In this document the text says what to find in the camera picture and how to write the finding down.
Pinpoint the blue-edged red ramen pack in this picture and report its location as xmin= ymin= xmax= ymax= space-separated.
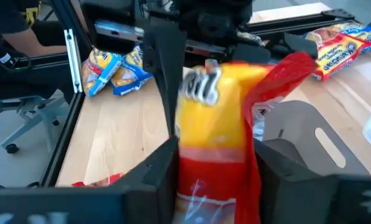
xmin=81 ymin=48 xmax=123 ymax=98

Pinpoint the person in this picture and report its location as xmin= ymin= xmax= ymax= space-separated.
xmin=0 ymin=0 xmax=68 ymax=103

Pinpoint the silver aluminium bracket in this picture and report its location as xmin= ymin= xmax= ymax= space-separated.
xmin=63 ymin=28 xmax=83 ymax=93

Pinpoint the grey office chair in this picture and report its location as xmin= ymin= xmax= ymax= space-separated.
xmin=0 ymin=55 xmax=76 ymax=155

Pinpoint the blue ramen noodle pack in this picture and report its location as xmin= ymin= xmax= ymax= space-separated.
xmin=110 ymin=44 xmax=154 ymax=96
xmin=340 ymin=21 xmax=371 ymax=54

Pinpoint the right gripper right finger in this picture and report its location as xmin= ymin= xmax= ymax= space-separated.
xmin=254 ymin=138 xmax=341 ymax=224

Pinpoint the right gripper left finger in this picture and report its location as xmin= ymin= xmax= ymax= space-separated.
xmin=116 ymin=136 xmax=180 ymax=224

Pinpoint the red ramen noodle pack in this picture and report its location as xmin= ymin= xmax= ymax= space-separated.
xmin=172 ymin=51 xmax=317 ymax=224
xmin=303 ymin=26 xmax=371 ymax=82
xmin=71 ymin=172 xmax=127 ymax=187

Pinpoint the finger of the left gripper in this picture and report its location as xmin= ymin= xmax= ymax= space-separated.
xmin=142 ymin=18 xmax=188 ymax=138
xmin=231 ymin=32 xmax=319 ymax=65

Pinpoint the smoky dark plastic bin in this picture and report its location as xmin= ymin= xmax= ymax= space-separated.
xmin=252 ymin=99 xmax=371 ymax=177

